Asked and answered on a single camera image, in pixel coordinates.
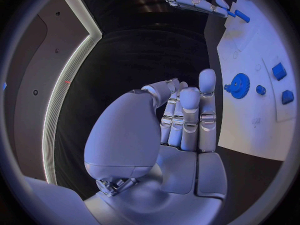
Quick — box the blue cylinder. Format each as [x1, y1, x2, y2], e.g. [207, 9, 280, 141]
[224, 7, 237, 18]
[234, 9, 251, 24]

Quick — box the blue square block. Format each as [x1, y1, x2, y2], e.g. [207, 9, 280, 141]
[271, 62, 288, 82]

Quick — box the blue gear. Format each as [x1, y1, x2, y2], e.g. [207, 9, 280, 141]
[223, 72, 251, 100]

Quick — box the blue pentagon block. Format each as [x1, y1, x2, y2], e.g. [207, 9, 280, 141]
[281, 89, 295, 105]

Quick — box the white task board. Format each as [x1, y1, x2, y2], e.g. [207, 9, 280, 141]
[216, 0, 298, 162]

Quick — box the blue spool peg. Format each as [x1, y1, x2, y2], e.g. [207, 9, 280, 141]
[255, 84, 267, 96]

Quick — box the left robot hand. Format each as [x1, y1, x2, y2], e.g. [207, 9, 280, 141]
[83, 68, 229, 225]

